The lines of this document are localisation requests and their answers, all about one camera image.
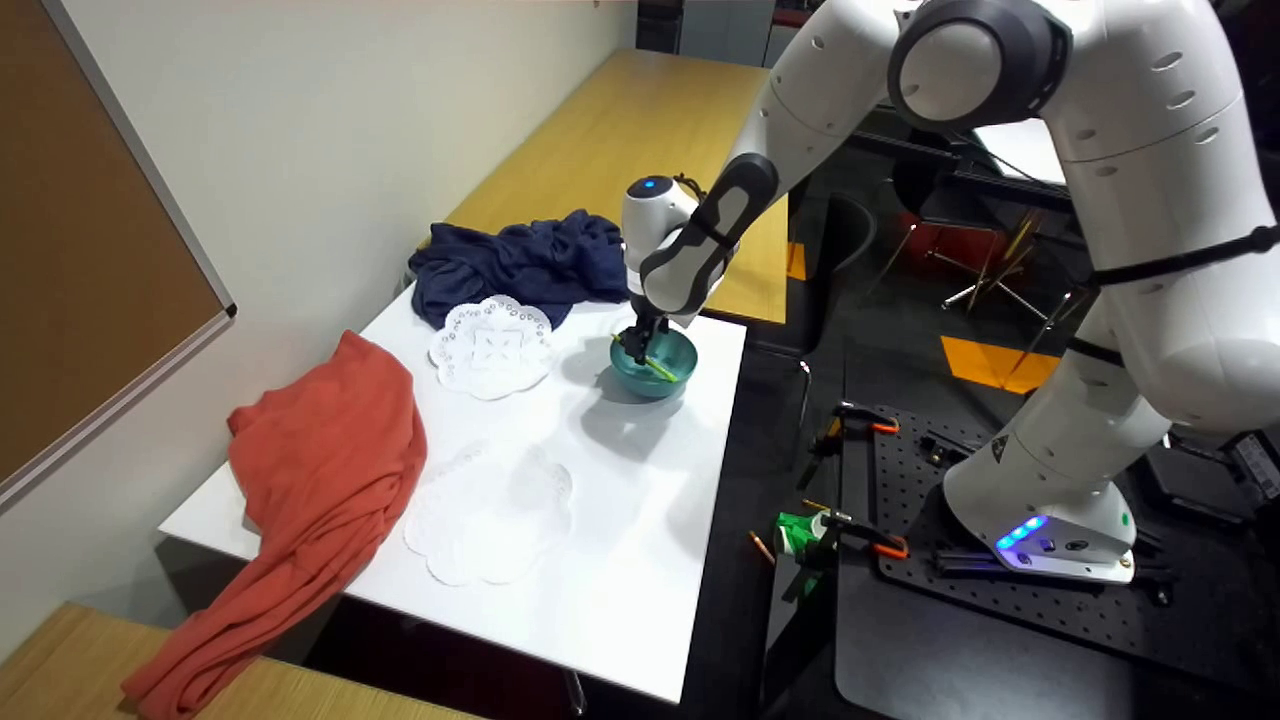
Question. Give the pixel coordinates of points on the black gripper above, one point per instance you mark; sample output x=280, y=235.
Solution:
x=650, y=325

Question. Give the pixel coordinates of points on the yellow pen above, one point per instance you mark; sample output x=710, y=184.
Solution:
x=663, y=368

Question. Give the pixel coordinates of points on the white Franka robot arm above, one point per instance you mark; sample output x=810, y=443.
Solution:
x=1175, y=203

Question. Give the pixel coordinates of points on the green bowl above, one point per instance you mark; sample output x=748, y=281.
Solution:
x=672, y=364

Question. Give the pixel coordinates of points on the navy blue cloth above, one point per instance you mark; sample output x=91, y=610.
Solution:
x=521, y=264

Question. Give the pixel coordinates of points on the white perforated lace doily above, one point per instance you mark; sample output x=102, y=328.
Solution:
x=490, y=350

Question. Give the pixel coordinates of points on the wooden table under blue cloth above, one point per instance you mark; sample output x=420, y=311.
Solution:
x=627, y=132

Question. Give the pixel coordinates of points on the red cloth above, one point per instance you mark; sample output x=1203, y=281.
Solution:
x=335, y=455

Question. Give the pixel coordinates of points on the folded tripod stand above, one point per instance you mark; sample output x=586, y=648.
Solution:
x=984, y=281

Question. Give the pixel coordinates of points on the cork notice board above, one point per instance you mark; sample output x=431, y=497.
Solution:
x=81, y=243

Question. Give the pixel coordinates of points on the large wooden table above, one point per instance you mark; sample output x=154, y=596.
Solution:
x=55, y=666

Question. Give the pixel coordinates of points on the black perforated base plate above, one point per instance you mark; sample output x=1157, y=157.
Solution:
x=963, y=626

